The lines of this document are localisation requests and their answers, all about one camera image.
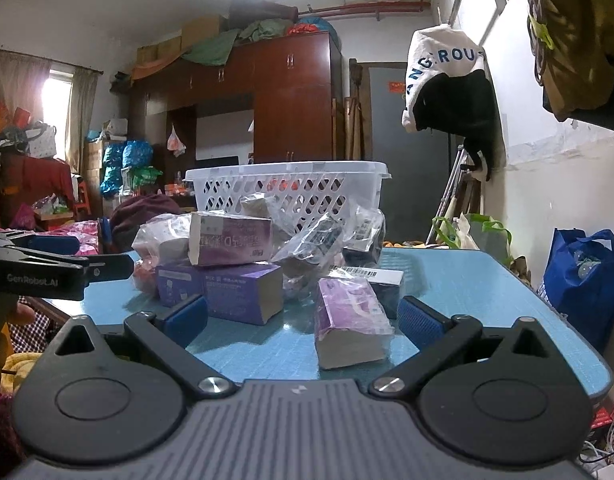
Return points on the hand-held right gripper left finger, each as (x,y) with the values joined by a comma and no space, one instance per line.
(187,316)

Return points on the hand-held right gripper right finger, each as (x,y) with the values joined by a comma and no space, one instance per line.
(421,327)

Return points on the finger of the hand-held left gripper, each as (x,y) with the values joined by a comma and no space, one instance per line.
(52,245)
(112,266)

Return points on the small purple box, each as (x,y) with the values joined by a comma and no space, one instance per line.
(179,285)

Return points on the purple box with grey side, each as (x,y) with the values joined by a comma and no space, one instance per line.
(237,290)

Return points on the dark box with white label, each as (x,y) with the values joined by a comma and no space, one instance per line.
(382,280)

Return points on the purple plastic-wrapped packet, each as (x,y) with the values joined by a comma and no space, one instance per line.
(352,320)

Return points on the white and purple medicine box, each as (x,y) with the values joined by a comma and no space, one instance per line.
(232,240)

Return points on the clear bag with printed packet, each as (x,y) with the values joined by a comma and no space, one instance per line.
(367,232)

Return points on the clear bag with grey item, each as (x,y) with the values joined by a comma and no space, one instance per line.
(259,207)

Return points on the clear bag with black item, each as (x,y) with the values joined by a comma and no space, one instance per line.
(309,245)

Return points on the white plastic basket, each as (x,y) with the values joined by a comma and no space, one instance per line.
(297,185)

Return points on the person's left hand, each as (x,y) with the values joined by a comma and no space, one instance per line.
(21,312)

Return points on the pink floral blanket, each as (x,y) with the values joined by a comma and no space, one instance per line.
(79,232)

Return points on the maroon clothes pile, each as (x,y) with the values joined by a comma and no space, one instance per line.
(142,215)

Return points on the red cloth covered cabinet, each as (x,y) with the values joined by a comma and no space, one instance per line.
(32,180)

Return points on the blue plastic sacks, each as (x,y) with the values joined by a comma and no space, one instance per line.
(127,160)

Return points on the beige curtain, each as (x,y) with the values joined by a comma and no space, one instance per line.
(82,115)

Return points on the metal crutches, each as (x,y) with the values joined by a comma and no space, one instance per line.
(454,195)

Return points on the small white and orange bag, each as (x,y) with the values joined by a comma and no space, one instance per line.
(175,142)

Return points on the black television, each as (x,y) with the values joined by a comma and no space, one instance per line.
(217,161)

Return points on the grey door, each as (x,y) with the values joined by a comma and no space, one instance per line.
(402,160)

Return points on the blue shopping bag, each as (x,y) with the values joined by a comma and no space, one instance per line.
(587,285)

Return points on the black garment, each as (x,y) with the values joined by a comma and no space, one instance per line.
(462,105)

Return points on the green cloth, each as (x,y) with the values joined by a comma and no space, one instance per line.
(212,45)

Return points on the stack of cardboard boxes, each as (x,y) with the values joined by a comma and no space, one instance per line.
(187,35)

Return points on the brown wooden wardrobe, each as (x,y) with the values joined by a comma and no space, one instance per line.
(292,95)

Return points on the dark suitcase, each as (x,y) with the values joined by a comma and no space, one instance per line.
(262,12)

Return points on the red and blue bundle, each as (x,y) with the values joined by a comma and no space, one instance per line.
(312,25)

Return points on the red ceiling pipe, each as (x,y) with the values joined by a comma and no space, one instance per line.
(367,8)

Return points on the hanging brown bags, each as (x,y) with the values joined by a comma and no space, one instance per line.
(572,35)

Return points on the metal framed window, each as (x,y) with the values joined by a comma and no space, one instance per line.
(487,0)

